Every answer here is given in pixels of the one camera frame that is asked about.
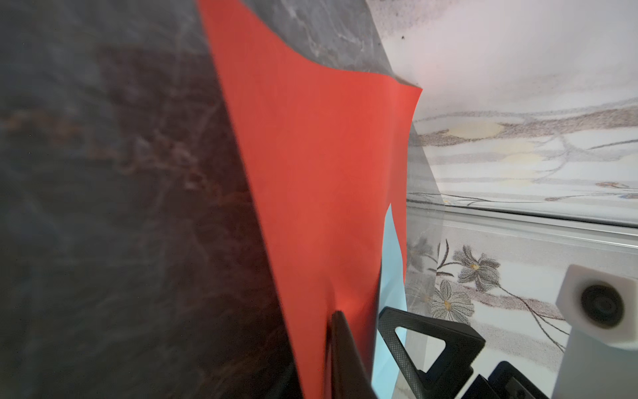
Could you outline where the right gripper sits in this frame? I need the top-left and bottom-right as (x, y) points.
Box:
(377, 306), (552, 399)

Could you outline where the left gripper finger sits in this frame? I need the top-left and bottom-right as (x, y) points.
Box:
(328, 311), (377, 399)

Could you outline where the light blue paper top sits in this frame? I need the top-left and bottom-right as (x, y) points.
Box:
(372, 205), (407, 399)

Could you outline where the red paper back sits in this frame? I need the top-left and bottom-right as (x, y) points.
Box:
(199, 1), (420, 398)

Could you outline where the right corner aluminium post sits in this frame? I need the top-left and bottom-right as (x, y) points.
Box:
(407, 199), (637, 251)

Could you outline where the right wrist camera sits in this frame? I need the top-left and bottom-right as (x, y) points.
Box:
(552, 264), (637, 399)

